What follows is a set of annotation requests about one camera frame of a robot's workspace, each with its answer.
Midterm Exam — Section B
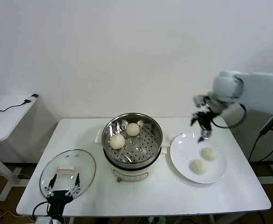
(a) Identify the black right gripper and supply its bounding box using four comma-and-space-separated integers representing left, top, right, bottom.
190, 111, 213, 143

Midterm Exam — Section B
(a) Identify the round glass pot lid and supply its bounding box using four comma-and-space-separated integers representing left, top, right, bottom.
39, 149, 97, 199

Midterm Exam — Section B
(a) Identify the white floor cable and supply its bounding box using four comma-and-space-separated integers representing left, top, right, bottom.
9, 172, 32, 180

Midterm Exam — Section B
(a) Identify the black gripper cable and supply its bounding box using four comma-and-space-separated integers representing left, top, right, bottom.
32, 202, 50, 221
211, 102, 247, 128

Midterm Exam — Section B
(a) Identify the white side desk with cable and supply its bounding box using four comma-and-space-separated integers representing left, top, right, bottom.
0, 94, 40, 201

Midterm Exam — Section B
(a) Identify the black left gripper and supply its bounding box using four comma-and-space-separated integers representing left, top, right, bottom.
44, 173, 81, 220

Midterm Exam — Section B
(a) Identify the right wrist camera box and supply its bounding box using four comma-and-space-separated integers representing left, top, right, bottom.
193, 94, 211, 108

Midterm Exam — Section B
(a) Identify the white round plate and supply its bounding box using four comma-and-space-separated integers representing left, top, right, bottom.
170, 133, 227, 184

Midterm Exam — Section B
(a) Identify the white electric cooking pot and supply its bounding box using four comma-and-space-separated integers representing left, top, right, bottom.
103, 146, 168, 183

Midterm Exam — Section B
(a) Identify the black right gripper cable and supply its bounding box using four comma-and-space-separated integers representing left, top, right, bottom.
211, 102, 247, 128

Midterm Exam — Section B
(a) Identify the stainless steel steamer basket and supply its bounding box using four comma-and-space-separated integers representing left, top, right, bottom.
96, 113, 171, 164

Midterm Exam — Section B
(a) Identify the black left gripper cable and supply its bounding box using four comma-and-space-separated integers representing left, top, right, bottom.
32, 202, 50, 221

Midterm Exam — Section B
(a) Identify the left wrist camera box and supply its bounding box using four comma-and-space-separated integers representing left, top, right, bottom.
35, 216, 64, 224

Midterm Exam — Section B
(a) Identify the white steamed baozi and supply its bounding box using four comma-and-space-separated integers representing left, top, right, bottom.
201, 147, 218, 161
126, 122, 141, 137
110, 134, 125, 150
189, 159, 208, 175

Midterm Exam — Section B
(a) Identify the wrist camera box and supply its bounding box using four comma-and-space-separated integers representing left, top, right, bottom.
193, 94, 211, 108
35, 216, 64, 224

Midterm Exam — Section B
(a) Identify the black cable with plug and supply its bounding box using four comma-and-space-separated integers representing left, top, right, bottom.
0, 99, 33, 112

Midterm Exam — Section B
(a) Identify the black adapter with cable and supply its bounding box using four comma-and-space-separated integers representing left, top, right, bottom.
248, 118, 273, 163

